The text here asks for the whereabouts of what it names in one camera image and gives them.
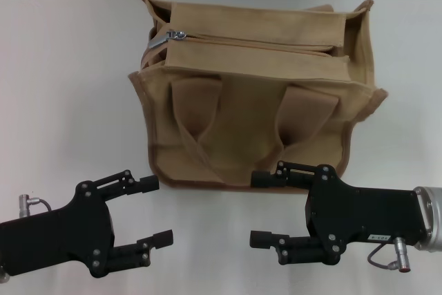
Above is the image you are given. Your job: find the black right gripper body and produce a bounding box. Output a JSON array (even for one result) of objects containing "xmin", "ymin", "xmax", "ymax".
[{"xmin": 305, "ymin": 165, "xmax": 429, "ymax": 265}]

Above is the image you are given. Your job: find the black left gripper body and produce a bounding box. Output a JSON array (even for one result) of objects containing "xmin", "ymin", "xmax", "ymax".
[{"xmin": 0, "ymin": 180, "xmax": 115, "ymax": 278}]

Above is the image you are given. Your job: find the khaki canvas food bag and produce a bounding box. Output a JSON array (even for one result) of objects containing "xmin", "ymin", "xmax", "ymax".
[{"xmin": 127, "ymin": 0, "xmax": 388, "ymax": 192}]

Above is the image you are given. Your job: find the silver metal zipper pull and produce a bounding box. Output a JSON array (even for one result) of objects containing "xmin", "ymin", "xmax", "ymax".
[{"xmin": 147, "ymin": 30, "xmax": 186, "ymax": 49}]

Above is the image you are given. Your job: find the left arm grey connector cable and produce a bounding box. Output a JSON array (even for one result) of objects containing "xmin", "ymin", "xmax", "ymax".
[{"xmin": 17, "ymin": 193, "xmax": 52, "ymax": 213}]

